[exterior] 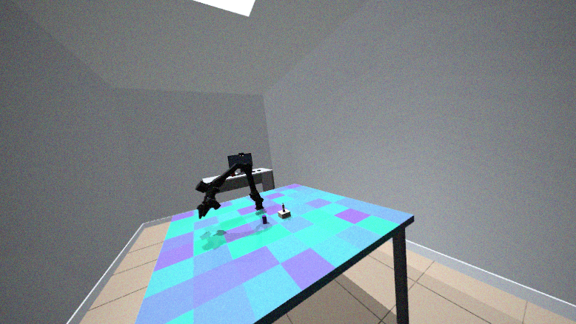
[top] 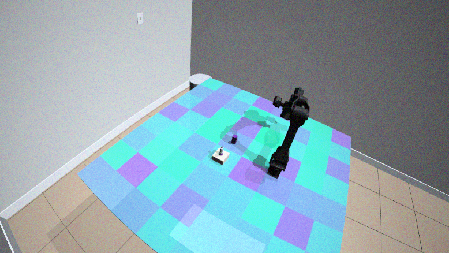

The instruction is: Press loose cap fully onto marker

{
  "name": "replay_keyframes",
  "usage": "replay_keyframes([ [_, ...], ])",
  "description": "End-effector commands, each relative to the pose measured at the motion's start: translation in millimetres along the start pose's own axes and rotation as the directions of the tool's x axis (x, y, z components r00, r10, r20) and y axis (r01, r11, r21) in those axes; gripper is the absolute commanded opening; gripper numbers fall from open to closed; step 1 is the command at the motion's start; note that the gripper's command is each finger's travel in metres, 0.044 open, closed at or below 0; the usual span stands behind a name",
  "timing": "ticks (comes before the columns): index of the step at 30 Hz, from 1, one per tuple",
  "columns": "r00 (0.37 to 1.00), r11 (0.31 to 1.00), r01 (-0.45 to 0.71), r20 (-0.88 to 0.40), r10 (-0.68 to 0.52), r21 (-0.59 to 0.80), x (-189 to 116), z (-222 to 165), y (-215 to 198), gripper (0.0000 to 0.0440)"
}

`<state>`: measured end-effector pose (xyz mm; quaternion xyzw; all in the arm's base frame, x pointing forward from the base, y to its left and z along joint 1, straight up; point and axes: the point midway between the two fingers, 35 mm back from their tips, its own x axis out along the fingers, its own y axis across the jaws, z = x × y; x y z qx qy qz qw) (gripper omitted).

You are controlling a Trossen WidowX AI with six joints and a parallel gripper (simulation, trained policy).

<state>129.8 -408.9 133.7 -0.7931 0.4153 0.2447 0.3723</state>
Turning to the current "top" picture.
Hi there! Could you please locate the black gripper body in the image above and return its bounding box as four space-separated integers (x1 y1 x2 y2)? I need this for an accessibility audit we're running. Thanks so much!
273 96 291 110

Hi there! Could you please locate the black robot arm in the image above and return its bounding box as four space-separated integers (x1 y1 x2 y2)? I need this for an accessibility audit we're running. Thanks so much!
267 88 310 179

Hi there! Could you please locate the white block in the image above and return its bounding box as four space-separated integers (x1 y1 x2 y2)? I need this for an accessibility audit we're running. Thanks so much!
212 148 230 165

